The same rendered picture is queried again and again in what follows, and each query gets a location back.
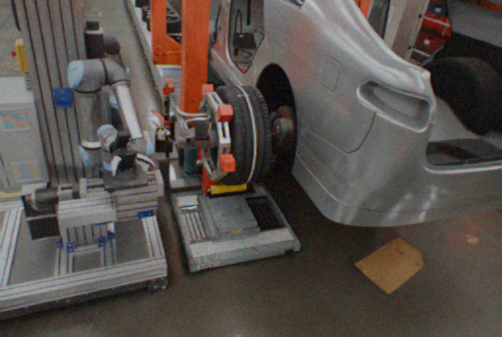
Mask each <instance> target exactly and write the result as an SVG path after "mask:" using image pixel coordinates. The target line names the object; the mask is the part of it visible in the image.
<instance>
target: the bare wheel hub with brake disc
mask: <svg viewBox="0 0 502 337"><path fill-rule="evenodd" d="M276 114H277V115H278V118H277V119H275V122H274V129H273V131H274V133H275V125H276V124H278V128H279V132H278V134H275V139H276V143H277V144H278V142H279V140H280V139H281V142H280V145H279V148H280V149H281V151H290V150H291V149H292V148H293V147H294V145H295V141H296V136H297V125H296V120H295V116H294V114H293V112H292V110H291V109H290V108H288V107H280V108H278V110H277V111H276Z"/></svg>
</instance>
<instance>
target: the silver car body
mask: <svg viewBox="0 0 502 337"><path fill-rule="evenodd" d="M445 4H446V5H447V8H448V22H449V24H450V26H451V35H450V39H448V40H447V41H446V42H445V43H443V44H441V46H439V47H438V48H437V49H436V50H434V52H433V53H431V54H430V56H429V57H427V59H426V60H424V61H423V62H422V63H421V64H419V65H417V66H415V65H413V64H409V63H407V62H406V61H404V60H402V59H400V57H397V56H396V54H395V53H393V52H392V50H390V48H389V47H387V46H386V43H384V42H383V38H384V34H385V30H386V23H387V18H388V14H389V9H390V0H375V3H374V4H373V6H372V9H371V11H370V16H369V19H368V21H366V19H365V17H363V13H361V11H360V9H359V7H358V6H357V5H356V3H355V1H354V0H211V10H210V24H209V33H210V34H211V36H212V37H214V39H215V40H216V41H215V43H214V44H213V48H212V49H211V61H209V62H210V63H211V65H212V66H213V67H214V68H215V70H216V71H217V72H218V74H219V75H220V77H221V78H222V80H223V81H224V82H225V85H226V86H234V85H252V86H254V85H255V80H256V79H257V77H258V73H259V72H260V71H261V70H262V68H263V67H264V66H265V64H268V63H270V62H275V63H278V64H280V65H281V67H282V68H283V69H284V70H285V72H286V73H287V75H288V79H289V80H290V83H291V85H292V91H293V94H294V97H295V106H296V112H297V121H298V138H297V148H296V154H295V162H294V166H293V168H292V174H293V176H294V177H295V179H296V180H297V181H298V183H299V184H300V185H301V186H302V188H303V189H304V190H305V192H306V193H307V195H309V198H311V199H312V202H314V204H315V205H316V207H317V208H318V209H319V211H320V212H322V214H323V215H325V216H326V218H329V219H330V220H332V221H335V222H338V223H341V224H344V225H355V226H373V227H375V226H392V225H408V224H414V223H421V222H431V221H436V220H441V219H445V218H453V217H460V216H468V215H472V214H476V213H485V212H489V211H493V210H496V209H502V0H445Z"/></svg>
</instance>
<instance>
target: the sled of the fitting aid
mask: <svg viewBox="0 0 502 337"><path fill-rule="evenodd" d="M204 198H205V194H204V192H198V195H197V201H198V205H199V208H200V209H201V214H202V216H203V218H204V221H205V224H206V226H207V228H208V233H209V235H210V237H211V242H212V243H216V242H225V241H228V240H233V239H238V238H246V237H251V236H255V235H259V231H260V226H259V225H258V221H257V220H256V221H257V226H256V227H252V228H243V229H238V230H234V231H230V232H220V233H218V232H217V231H216V228H215V226H214V223H213V222H212V219H211V215H210V213H209V211H208V207H207V205H206V203H205V199H204Z"/></svg>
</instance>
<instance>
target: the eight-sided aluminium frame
mask: <svg viewBox="0 0 502 337"><path fill-rule="evenodd" d="M208 102H209V104H210V105H211V108H212V109H213V111H214V113H215V121H216V126H217V132H218V164H217V168H215V165H214V163H213V161H212V158H211V149H210V148H206V149H207V155H208V156H205V149H201V161H202V164H203V166H204V167H205V171H206V172H207V173H208V177H209V179H210V181H216V180H220V179H221V178H223V177H224V176H225V175H227V172H222V168H221V167H220V165H219V162H220V155H222V154H223V149H224V148H225V155H229V148H230V138H229V134H228V124H227V122H223V126H224V132H225V138H223V135H222V125H221V123H220V122H218V119H217V115H216V111H217V109H218V106H219V105H224V104H223V103H222V101H221V99H220V98H219V97H218V94H216V92H206V94H205V97H204V98H203V100H202V101H201V103H200V107H199V110H200V111H199V114H203V113H204V112H205V114H206V111H208ZM215 102H216V103H217V104H216V103H215ZM208 165H210V166H211V168H209V166H208ZM211 171H212V172H211Z"/></svg>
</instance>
